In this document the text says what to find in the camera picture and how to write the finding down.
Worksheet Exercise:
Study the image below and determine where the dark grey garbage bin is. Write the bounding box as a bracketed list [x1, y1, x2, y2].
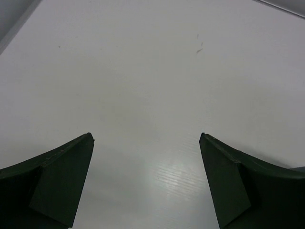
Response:
[290, 167, 305, 173]

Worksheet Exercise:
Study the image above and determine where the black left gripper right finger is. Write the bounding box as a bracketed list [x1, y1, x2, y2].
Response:
[199, 133, 305, 229]

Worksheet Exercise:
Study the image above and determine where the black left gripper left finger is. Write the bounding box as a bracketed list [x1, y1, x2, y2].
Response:
[0, 133, 94, 229]

